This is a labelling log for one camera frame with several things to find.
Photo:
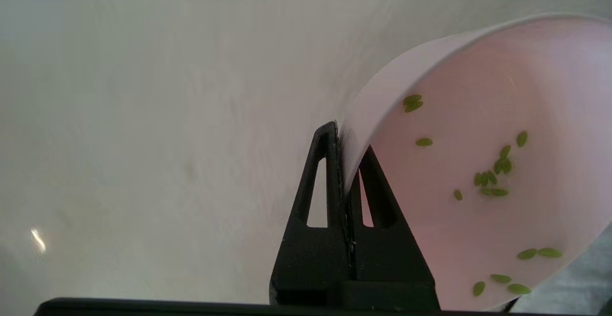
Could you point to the chopped green vegetables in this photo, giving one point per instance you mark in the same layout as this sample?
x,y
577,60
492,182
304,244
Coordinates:
x,y
499,165

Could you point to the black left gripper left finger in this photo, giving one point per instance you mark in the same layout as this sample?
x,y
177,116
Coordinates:
x,y
311,263

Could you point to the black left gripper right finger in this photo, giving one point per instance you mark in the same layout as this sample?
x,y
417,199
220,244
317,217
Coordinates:
x,y
392,268

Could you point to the pink bowl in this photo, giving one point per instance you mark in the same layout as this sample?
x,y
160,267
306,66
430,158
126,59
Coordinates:
x,y
526,91

